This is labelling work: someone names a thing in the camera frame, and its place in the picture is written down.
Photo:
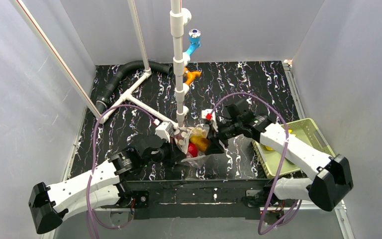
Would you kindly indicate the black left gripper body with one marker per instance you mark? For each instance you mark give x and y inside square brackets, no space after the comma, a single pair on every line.
[171,152]

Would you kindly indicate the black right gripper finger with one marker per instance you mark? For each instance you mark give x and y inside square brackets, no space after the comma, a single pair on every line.
[214,146]
[212,135]

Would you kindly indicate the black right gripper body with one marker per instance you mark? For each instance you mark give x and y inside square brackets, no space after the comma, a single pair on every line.
[217,136]

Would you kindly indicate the fake orange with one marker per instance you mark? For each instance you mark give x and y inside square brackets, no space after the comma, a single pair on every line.
[200,142]

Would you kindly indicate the fake red apple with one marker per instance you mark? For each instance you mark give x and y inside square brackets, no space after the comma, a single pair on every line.
[192,150]

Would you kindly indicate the clear polka dot zip bag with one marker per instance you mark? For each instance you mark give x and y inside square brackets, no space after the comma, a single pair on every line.
[182,139]

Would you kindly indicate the yellow fake banana bunch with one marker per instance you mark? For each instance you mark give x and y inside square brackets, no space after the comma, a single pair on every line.
[275,139]

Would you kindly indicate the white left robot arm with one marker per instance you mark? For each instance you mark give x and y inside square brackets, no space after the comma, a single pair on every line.
[106,185]

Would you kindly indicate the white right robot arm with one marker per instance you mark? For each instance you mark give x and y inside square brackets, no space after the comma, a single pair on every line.
[329,179]

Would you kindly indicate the fake yellow lemon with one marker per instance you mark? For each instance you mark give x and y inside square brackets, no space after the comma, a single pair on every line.
[198,131]

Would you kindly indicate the orange pipe fitting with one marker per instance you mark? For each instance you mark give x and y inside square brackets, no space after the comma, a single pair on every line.
[190,75]

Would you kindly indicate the pale green perforated basket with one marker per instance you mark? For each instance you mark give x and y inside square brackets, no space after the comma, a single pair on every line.
[304,153]

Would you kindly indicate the blue faucet fixture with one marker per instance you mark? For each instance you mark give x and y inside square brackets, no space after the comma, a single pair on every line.
[194,39]

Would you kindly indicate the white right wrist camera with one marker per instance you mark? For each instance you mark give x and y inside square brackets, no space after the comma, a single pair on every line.
[210,118]

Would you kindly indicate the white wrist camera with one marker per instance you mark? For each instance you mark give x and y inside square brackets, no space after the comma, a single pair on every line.
[210,118]
[165,130]

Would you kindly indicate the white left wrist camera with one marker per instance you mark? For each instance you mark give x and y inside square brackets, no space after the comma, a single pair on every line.
[165,130]

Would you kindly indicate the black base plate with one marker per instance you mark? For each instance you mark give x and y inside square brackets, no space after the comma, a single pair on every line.
[198,198]

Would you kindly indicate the white pvc pipe frame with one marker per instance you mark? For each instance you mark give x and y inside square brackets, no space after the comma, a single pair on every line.
[101,109]

